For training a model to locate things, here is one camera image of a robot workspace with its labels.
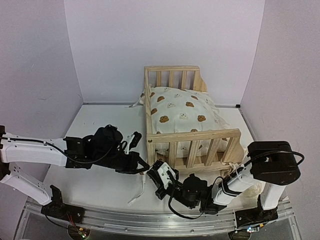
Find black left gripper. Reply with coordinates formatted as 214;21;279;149
93;151;150;175

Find bear print cream cushion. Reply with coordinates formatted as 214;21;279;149
127;84;241;207

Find wooden pet bed frame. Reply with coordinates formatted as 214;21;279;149
143;65;246;176

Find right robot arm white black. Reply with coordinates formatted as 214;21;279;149
147;141;305;222

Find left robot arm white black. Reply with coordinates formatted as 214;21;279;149
0;124;150;219

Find small bear print pillow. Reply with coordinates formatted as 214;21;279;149
220;167;265;198

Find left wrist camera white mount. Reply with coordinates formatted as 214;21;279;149
124;131;142;155

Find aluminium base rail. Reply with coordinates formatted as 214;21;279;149
13;199;302;240

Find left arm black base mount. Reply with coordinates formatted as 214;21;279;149
41;185;85;224

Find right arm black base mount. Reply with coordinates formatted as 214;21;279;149
234;194;281;231

